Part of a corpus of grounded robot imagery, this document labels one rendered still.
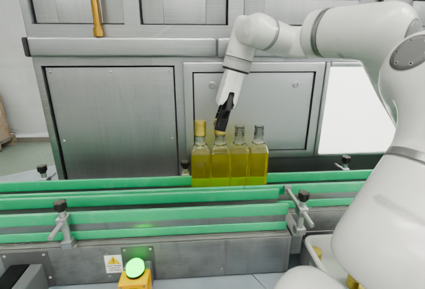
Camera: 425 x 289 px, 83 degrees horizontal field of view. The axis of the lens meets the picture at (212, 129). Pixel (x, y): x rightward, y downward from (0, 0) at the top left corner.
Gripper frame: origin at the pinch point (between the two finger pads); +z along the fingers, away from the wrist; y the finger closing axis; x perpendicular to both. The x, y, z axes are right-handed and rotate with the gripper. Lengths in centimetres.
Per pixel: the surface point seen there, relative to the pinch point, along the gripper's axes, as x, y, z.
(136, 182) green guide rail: -20.4, -2.8, 26.7
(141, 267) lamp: -12.3, 20.2, 35.2
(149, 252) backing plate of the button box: -11.2, 16.0, 34.7
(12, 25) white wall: -268, -307, 14
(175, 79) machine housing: -16.2, -14.8, -6.9
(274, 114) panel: 19.4, -13.1, -3.8
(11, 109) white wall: -267, -306, 135
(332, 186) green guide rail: 38.7, 3.5, 10.7
